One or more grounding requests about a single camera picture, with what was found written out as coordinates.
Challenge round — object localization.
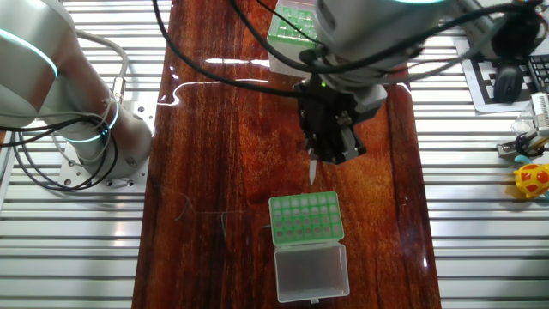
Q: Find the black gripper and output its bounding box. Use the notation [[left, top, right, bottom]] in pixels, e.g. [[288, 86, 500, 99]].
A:
[[294, 80, 368, 166]]

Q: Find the green clear pipette tip box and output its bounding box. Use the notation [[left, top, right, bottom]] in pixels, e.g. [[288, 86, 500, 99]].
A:
[[266, 0, 323, 79], [268, 191, 351, 305]]

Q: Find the glossy brown wooden board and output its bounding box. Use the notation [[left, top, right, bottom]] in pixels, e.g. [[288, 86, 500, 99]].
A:
[[130, 0, 443, 309]]

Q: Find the black computer mouse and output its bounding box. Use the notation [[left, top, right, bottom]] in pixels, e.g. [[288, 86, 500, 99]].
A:
[[492, 62, 525, 104]]

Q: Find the yellow orange turtle toy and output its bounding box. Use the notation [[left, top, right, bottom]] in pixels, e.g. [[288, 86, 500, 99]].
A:
[[512, 154, 549, 200]]

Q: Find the black keyboard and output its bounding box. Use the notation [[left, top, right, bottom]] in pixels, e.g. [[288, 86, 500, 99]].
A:
[[527, 53, 549, 94]]

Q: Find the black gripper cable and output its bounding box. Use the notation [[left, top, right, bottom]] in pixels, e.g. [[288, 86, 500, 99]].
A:
[[151, 0, 301, 98]]

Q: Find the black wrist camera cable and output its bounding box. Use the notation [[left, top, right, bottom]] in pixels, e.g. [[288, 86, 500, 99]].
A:
[[228, 0, 533, 74]]

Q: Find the small silver metal bracket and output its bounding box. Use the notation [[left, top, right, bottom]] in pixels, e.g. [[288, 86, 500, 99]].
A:
[[496, 137, 549, 163]]

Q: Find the black looped cable tie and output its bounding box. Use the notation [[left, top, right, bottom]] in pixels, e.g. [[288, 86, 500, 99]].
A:
[[513, 131, 538, 158]]

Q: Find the silver camera mount bracket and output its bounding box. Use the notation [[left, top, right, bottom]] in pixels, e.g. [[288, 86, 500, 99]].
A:
[[454, 0, 505, 59]]

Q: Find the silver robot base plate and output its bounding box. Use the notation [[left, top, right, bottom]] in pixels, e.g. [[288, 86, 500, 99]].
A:
[[57, 99, 159, 194]]

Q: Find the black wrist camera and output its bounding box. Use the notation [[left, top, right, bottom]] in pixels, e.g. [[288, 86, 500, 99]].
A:
[[491, 6, 544, 64]]

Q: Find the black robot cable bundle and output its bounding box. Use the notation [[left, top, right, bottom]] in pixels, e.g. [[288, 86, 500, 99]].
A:
[[0, 115, 120, 192]]

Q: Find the grey cable with metal connector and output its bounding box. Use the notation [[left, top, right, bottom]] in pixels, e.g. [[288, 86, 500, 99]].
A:
[[75, 30, 130, 106]]

